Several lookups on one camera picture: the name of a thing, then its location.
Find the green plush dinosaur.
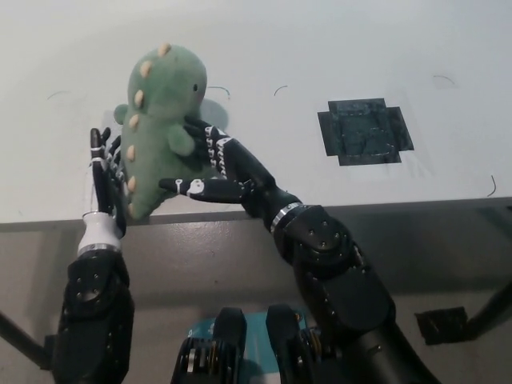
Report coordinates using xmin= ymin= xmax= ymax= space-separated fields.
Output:
xmin=113 ymin=42 xmax=210 ymax=220

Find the robot torso black and teal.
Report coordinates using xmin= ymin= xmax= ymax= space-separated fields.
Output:
xmin=170 ymin=304 xmax=333 ymax=384

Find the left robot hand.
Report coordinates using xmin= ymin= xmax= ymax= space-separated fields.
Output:
xmin=78 ymin=126 xmax=129 ymax=253

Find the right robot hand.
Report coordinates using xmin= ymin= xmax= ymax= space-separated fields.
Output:
xmin=158 ymin=118 xmax=301 ymax=233

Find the black table leg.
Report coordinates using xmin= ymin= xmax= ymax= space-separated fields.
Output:
xmin=0 ymin=310 xmax=49 ymax=369
xmin=466 ymin=279 xmax=512 ymax=333

